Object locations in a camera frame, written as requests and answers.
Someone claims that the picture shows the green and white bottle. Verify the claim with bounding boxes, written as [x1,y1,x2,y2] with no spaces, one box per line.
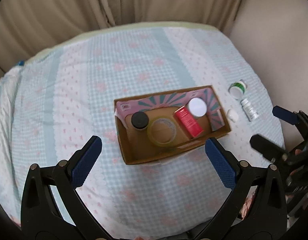
[229,80,248,100]

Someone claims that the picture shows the black capped white bottle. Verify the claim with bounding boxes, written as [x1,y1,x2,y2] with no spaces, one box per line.
[131,111,150,131]

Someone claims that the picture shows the beige curtain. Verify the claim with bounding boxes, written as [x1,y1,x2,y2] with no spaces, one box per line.
[0,0,241,73]

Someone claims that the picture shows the green and white jar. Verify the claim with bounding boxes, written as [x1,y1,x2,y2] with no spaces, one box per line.
[187,98,207,118]

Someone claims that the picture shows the blue checked bed cover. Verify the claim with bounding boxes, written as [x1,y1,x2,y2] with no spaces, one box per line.
[0,23,284,239]

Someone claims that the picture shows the yellow tape roll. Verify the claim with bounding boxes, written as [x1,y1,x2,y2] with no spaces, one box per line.
[147,116,177,147]

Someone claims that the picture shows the silver tin can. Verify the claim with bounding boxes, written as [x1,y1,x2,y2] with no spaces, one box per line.
[241,98,259,122]

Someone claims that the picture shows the small white cap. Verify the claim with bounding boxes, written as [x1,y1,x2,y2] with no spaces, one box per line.
[226,108,239,122]

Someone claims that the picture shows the red carton box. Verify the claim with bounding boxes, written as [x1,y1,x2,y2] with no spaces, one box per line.
[174,106,203,138]

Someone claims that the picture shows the cardboard box with pink flaps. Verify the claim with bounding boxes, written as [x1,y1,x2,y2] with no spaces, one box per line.
[114,86,231,165]

